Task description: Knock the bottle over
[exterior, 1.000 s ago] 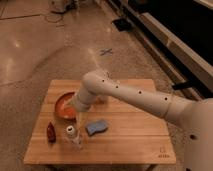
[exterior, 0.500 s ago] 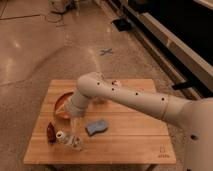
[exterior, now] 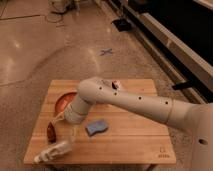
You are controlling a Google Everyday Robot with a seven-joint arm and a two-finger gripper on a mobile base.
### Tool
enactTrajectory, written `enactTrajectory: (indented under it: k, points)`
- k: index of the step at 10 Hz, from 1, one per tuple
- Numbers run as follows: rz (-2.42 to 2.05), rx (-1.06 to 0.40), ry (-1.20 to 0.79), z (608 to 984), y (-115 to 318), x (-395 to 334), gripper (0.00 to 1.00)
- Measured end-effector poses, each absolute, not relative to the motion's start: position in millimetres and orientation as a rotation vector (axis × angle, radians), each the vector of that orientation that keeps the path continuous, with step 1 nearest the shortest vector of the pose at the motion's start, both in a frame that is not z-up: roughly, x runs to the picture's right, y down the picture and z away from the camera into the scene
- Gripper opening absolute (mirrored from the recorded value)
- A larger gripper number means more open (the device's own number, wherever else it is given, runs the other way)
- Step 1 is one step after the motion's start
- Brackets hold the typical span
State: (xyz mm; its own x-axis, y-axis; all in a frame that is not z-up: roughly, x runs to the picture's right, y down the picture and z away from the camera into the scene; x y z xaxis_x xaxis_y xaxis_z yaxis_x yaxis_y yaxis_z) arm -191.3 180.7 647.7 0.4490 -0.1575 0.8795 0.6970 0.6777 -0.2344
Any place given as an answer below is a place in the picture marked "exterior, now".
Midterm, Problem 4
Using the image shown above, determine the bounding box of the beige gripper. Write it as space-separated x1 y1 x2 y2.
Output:
53 111 81 143

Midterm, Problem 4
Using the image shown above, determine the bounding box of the clear plastic bottle white cap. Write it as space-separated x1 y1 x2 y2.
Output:
34 141 71 163

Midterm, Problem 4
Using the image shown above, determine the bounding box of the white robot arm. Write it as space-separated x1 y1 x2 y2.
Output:
54 77 213 171

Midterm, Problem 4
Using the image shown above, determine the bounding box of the small brown sauce bottle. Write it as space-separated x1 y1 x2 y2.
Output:
47 123 56 143

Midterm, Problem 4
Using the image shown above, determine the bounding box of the orange plate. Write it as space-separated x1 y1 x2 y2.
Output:
54 92 76 116

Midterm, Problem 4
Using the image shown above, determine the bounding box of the blue sponge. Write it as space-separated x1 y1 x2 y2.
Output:
85 120 108 136

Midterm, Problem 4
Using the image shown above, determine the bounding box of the blue tape cross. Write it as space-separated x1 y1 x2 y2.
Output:
100 48 113 56

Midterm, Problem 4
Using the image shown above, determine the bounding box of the wooden table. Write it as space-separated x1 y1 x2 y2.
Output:
24 80 176 165

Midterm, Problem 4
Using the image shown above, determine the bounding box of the black floor mat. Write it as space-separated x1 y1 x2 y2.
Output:
112 19 132 32

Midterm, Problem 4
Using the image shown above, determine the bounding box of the white machine base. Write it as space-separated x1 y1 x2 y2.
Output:
48 0 79 14

